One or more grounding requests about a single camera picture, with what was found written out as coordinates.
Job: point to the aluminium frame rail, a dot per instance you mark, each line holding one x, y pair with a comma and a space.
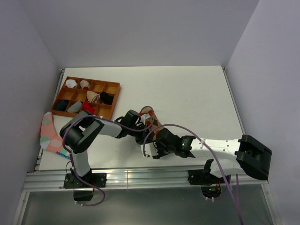
136, 178

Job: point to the beige red rolled sock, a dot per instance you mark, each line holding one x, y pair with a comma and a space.
84, 84

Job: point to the white rolled sock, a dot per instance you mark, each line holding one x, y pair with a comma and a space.
71, 83

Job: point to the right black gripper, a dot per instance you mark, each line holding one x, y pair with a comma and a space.
160, 154

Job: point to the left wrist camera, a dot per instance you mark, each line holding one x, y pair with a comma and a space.
144, 117

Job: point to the brown argyle sock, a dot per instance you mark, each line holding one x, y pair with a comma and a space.
155, 125

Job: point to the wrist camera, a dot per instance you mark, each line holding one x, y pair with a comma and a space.
149, 150
144, 117

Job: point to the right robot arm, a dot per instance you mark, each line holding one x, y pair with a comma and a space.
224, 157

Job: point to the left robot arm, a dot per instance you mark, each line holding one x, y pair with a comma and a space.
79, 133

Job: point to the dark teal rolled sock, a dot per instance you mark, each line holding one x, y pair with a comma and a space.
61, 105

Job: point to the pink patterned sock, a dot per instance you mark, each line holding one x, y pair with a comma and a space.
49, 139

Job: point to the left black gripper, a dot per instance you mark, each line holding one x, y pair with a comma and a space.
140, 140

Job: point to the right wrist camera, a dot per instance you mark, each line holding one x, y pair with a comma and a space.
149, 150

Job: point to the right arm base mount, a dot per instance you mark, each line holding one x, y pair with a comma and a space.
210, 184

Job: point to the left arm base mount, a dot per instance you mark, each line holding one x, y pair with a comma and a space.
84, 188

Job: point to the grey rolled sock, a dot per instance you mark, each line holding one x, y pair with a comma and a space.
75, 108

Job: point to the orange compartment tray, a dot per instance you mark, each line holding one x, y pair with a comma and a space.
77, 94

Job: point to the black rolled sock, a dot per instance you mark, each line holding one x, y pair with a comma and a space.
106, 98

